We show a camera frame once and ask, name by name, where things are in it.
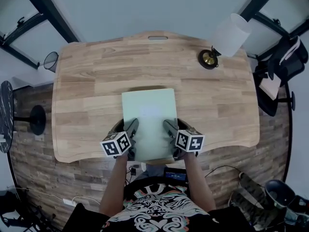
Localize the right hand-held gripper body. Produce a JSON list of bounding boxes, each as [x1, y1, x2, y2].
[[168, 128, 206, 161]]

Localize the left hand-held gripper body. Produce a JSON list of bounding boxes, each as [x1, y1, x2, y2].
[[99, 126, 138, 161]]

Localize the pale green sheet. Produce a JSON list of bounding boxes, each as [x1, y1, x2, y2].
[[121, 88, 179, 165]]

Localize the person's left forearm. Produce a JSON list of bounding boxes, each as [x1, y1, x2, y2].
[[99, 153, 128, 217]]

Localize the person's right forearm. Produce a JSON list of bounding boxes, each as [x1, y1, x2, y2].
[[183, 151, 217, 214]]

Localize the light wooden desk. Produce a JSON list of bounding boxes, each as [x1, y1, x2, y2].
[[51, 31, 261, 164]]

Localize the black device with screen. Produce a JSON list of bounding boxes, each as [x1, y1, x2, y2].
[[164, 167, 188, 181]]

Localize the person's grey trousers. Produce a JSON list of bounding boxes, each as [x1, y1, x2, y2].
[[137, 163, 167, 181]]

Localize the white power strip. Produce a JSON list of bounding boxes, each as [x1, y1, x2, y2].
[[62, 198, 78, 207]]

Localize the black and brass lamp base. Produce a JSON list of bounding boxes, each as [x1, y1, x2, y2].
[[198, 46, 222, 70]]

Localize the person's black patterned shirt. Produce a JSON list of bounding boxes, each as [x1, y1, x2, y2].
[[61, 176, 254, 232]]

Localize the white flat box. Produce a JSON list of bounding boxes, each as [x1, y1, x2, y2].
[[259, 77, 282, 101]]

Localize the white cylindrical shade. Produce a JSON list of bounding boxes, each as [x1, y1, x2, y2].
[[211, 13, 252, 58]]

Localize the round black marble table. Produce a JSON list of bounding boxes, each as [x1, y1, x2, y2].
[[0, 80, 47, 154]]

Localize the black tripod stand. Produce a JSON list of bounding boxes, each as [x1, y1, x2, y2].
[[0, 189, 61, 232]]

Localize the black office chair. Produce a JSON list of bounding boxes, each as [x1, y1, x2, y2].
[[253, 35, 309, 117]]

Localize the black cable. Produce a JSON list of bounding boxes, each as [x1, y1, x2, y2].
[[204, 165, 242, 178]]

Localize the black wire wastebasket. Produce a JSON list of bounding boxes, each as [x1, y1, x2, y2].
[[43, 51, 59, 73]]

